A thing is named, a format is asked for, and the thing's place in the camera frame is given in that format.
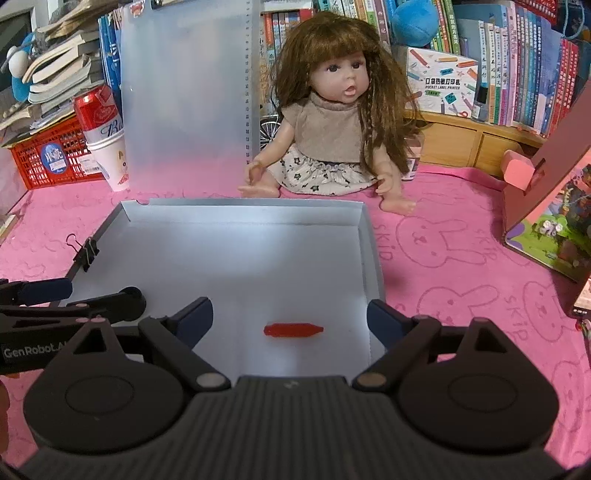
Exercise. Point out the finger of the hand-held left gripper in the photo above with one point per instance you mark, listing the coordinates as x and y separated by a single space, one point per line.
46 290
124 302

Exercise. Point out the row of blue thin books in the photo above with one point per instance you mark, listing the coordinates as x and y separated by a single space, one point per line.
110 50

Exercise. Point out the translucent clipboard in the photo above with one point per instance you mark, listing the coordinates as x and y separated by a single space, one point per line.
184 101

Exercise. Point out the white shallow cardboard box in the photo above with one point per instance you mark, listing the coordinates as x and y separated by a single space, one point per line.
240 258

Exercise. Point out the light wooden board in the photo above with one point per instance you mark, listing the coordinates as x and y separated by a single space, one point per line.
7 228

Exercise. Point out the white pencil-print carton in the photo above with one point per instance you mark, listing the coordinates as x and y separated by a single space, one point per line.
438 81

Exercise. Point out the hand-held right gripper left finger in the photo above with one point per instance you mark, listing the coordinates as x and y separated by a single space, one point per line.
196 318

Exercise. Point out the blue round plush toy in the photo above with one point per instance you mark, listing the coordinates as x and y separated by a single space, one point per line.
413 21

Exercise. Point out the white paper cup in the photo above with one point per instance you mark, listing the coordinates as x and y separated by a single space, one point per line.
111 161

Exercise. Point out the long-haired baby doll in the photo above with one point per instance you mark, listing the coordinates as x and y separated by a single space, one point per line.
325 124

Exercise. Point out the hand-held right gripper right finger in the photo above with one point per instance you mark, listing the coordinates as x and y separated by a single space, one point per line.
385 319

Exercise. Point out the stack of worn books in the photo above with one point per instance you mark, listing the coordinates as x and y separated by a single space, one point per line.
60 60

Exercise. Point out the row of upright books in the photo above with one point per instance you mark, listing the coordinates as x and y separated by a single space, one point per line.
521 69

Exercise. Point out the black binder clip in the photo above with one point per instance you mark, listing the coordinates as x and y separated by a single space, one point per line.
87 253

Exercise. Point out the red bottle-shaped piece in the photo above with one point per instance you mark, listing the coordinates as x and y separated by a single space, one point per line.
293 330

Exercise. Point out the blue and white plush toy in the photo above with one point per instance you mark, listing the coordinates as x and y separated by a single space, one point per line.
21 69

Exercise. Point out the wooden drawer shelf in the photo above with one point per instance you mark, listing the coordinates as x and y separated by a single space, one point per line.
461 141

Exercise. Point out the red drink can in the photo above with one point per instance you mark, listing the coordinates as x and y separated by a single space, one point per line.
97 113

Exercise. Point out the black spoked toy wheel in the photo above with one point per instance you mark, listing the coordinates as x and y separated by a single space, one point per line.
268 131

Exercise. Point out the pink bunny-print blanket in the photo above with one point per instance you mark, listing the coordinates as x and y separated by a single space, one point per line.
461 277

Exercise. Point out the red plastic crate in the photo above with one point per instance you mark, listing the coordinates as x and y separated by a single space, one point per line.
41 159

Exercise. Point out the pink house-shaped model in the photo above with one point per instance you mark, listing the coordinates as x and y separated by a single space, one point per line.
545 203

